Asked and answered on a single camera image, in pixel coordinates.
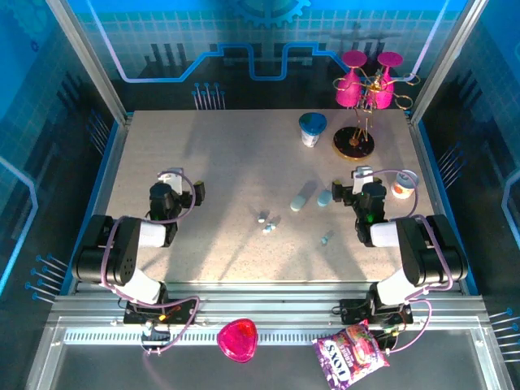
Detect small can with orange print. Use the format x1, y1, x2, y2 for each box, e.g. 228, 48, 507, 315
390, 169, 419, 200

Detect white cup with blue lid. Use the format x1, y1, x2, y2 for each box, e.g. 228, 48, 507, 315
298, 112, 328, 149

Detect pink wine glass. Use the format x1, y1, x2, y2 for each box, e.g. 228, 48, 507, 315
335, 50, 369, 109
371, 51, 405, 111

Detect pink plastic bowl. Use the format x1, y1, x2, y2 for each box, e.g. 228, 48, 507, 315
216, 318, 259, 364

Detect slotted aluminium strip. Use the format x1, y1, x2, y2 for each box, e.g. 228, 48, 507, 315
64, 327, 480, 347

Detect purple candy bag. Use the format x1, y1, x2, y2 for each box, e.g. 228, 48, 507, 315
311, 318, 391, 387

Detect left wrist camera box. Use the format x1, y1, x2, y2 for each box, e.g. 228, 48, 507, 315
157, 167, 184, 196

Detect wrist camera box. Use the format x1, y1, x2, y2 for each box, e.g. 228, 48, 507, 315
157, 167, 184, 196
351, 165, 374, 195

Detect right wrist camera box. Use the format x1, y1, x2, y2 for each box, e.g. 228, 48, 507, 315
351, 165, 374, 195

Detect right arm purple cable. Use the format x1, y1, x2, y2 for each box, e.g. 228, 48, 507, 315
367, 168, 455, 353

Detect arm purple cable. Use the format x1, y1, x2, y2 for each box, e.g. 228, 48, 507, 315
99, 169, 202, 357
367, 168, 455, 353

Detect gold wire glass rack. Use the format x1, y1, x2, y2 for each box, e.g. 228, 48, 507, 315
331, 67, 422, 160

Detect aluminium side rail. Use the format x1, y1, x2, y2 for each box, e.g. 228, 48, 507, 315
405, 111, 480, 296
60, 113, 133, 296

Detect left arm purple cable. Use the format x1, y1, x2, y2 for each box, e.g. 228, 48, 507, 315
99, 169, 202, 357

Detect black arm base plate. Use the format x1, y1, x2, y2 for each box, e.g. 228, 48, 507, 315
339, 298, 414, 326
121, 298, 200, 326

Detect aluminium front rail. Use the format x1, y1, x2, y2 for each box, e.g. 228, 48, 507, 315
48, 279, 488, 338

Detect aluminium frame post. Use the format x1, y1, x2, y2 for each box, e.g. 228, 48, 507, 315
45, 0, 133, 125
407, 0, 488, 125

